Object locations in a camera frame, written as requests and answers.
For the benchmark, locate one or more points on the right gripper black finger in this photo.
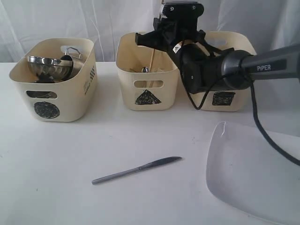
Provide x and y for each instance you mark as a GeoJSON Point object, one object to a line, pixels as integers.
{"type": "Point", "coordinates": [158, 40]}
{"type": "Point", "coordinates": [164, 25]}

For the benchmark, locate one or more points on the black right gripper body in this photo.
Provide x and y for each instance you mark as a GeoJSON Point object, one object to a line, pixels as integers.
{"type": "Point", "coordinates": [199, 71]}

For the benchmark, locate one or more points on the wooden chopstick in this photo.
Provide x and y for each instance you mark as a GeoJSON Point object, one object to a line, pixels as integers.
{"type": "Point", "coordinates": [152, 59]}
{"type": "Point", "coordinates": [152, 83]}

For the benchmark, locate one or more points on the long steel spoon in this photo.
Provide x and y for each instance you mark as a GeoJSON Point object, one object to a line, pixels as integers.
{"type": "Point", "coordinates": [145, 70]}

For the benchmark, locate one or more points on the steel mug with folding handle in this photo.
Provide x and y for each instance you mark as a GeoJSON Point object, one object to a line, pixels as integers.
{"type": "Point", "coordinates": [77, 62]}

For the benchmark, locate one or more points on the steel table knife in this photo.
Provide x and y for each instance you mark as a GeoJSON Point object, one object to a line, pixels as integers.
{"type": "Point", "coordinates": [153, 164]}

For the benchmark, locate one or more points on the white rectangular plate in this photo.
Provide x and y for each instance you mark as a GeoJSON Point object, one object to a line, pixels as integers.
{"type": "Point", "coordinates": [245, 172]}

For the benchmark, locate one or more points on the large stainless steel bowl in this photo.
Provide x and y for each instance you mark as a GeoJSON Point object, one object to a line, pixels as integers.
{"type": "Point", "coordinates": [57, 69]}

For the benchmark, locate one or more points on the small steel cup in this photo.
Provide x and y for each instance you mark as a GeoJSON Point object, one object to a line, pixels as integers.
{"type": "Point", "coordinates": [42, 94]}

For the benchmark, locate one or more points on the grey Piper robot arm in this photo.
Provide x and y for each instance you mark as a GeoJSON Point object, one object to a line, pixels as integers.
{"type": "Point", "coordinates": [281, 63]}

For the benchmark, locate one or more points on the cream bin with square mark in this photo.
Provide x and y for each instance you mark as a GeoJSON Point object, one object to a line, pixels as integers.
{"type": "Point", "coordinates": [230, 91]}

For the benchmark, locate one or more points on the cream bin with triangle mark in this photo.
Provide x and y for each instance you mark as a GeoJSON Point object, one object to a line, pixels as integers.
{"type": "Point", "coordinates": [129, 61]}

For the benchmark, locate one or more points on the white backdrop curtain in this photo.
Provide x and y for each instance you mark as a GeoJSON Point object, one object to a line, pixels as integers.
{"type": "Point", "coordinates": [268, 24]}

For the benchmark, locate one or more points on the cream bin with circle mark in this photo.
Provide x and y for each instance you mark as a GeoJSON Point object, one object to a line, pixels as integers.
{"type": "Point", "coordinates": [73, 95]}

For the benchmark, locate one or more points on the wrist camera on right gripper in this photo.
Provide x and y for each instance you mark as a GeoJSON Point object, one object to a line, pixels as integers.
{"type": "Point", "coordinates": [182, 15]}

